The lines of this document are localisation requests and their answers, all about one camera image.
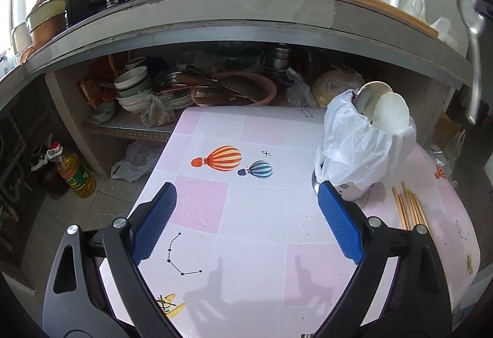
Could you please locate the wooden chopstick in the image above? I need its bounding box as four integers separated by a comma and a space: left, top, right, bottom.
391, 187, 408, 230
409, 191, 425, 225
412, 193, 430, 229
406, 189, 420, 225
401, 181, 417, 229
398, 193, 412, 230

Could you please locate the cream plastic ladle spoon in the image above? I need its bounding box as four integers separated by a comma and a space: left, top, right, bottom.
352, 81, 393, 121

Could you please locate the stainless steel spoon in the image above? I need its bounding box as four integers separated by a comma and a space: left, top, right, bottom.
456, 0, 486, 125

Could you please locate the concrete kitchen counter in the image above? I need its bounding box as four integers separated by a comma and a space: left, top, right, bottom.
1, 0, 472, 105

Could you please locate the stainless steel utensil holder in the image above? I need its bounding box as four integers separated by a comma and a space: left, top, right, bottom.
335, 183, 373, 208

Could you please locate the white plastic bag liner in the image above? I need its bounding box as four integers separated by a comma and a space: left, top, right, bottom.
314, 89, 417, 189

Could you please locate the yellow cooking oil bottle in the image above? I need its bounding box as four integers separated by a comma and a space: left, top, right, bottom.
47, 142, 96, 199

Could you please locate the yellowish plastic food bag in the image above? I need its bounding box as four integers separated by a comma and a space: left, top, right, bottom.
311, 69, 365, 107

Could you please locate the stack of white bowls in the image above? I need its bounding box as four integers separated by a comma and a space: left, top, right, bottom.
114, 56, 151, 113

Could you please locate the pink plastic basin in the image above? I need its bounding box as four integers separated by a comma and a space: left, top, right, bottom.
190, 72, 277, 107

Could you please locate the brown enamel pot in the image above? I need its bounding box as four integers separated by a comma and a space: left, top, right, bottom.
26, 0, 68, 50

